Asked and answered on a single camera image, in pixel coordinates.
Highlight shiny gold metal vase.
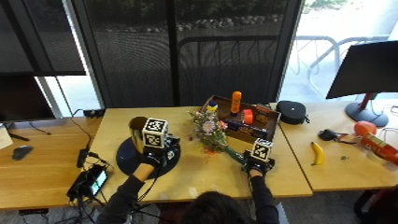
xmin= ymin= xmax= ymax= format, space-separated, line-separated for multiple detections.
xmin=128 ymin=116 xmax=150 ymax=154

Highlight person's right hand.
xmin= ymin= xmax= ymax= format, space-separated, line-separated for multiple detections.
xmin=240 ymin=149 xmax=277 ymax=175

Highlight orange ball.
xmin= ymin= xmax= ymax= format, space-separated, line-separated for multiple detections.
xmin=353 ymin=120 xmax=378 ymax=137

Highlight brown wooden box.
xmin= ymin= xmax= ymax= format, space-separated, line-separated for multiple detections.
xmin=198 ymin=94 xmax=282 ymax=145

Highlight red black bag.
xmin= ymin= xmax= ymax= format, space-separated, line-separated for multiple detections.
xmin=351 ymin=184 xmax=398 ymax=224

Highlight yellow banana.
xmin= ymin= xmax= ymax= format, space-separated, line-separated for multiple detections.
xmin=310 ymin=141 xmax=326 ymax=167

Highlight white cable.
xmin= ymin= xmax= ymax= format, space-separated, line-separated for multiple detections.
xmin=374 ymin=104 xmax=398 ymax=145

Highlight orange bottle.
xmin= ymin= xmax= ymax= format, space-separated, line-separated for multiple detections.
xmin=229 ymin=91 xmax=244 ymax=118

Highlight metal bike rack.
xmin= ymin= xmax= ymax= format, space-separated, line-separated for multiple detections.
xmin=290 ymin=35 xmax=390 ymax=94

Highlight black cable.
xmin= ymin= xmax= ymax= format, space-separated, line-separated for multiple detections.
xmin=53 ymin=76 xmax=95 ymax=150

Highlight dark blue packet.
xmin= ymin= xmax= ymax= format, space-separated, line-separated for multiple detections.
xmin=224 ymin=119 xmax=270 ymax=140

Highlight pink flower bouquet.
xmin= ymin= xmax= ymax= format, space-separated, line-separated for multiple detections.
xmin=188 ymin=110 xmax=249 ymax=165

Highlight black strap clip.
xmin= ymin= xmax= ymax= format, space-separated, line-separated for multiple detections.
xmin=317 ymin=128 xmax=358 ymax=146

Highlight dark round mat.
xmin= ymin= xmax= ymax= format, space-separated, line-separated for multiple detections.
xmin=115 ymin=136 xmax=181 ymax=180

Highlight white marker cube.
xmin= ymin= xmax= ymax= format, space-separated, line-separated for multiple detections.
xmin=141 ymin=117 xmax=169 ymax=149
xmin=250 ymin=137 xmax=274 ymax=163

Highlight blue yellow bottle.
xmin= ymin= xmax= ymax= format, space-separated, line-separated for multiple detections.
xmin=205 ymin=100 xmax=220 ymax=114

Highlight black pen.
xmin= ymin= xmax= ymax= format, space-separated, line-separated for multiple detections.
xmin=8 ymin=133 xmax=31 ymax=142

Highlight black zip case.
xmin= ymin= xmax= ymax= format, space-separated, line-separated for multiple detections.
xmin=274 ymin=100 xmax=312 ymax=126

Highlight black desk clamp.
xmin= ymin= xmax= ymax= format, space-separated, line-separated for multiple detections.
xmin=83 ymin=107 xmax=107 ymax=119

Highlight black smartphone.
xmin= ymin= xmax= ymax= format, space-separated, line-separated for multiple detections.
xmin=67 ymin=163 xmax=109 ymax=200

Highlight black power adapter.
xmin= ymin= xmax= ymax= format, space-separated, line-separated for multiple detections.
xmin=76 ymin=147 xmax=89 ymax=169

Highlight red snack tube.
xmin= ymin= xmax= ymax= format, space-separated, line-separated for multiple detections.
xmin=358 ymin=133 xmax=398 ymax=167

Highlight white paper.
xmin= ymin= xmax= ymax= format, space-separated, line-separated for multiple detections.
xmin=0 ymin=122 xmax=15 ymax=151

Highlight black monitor on red stand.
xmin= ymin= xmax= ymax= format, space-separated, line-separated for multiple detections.
xmin=325 ymin=39 xmax=398 ymax=128

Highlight brown carton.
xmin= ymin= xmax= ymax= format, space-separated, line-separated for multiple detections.
xmin=254 ymin=104 xmax=274 ymax=126

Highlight grey computer mouse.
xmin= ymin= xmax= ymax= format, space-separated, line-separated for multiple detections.
xmin=11 ymin=145 xmax=35 ymax=161

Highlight person's left hand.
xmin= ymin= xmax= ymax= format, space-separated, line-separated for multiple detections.
xmin=140 ymin=135 xmax=181 ymax=168

